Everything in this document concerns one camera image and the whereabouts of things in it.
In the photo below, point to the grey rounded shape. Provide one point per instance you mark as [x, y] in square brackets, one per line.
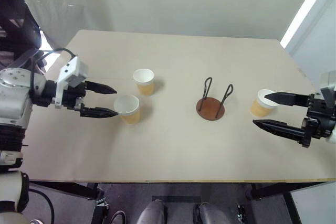
[152, 213]
[212, 214]

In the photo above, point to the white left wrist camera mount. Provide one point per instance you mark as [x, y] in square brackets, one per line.
[72, 70]

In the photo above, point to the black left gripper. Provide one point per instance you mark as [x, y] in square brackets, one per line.
[73, 94]

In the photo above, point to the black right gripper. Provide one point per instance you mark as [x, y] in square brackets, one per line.
[320, 119]

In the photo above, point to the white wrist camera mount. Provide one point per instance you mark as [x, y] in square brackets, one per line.
[328, 82]
[72, 70]

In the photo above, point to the yellow white paper cup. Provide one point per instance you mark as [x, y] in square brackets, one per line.
[145, 86]
[258, 108]
[130, 115]

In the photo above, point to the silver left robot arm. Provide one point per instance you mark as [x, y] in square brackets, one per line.
[13, 98]

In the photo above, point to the translucent plastic curtain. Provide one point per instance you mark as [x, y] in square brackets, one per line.
[65, 1]

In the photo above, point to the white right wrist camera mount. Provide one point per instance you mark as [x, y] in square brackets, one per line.
[328, 82]

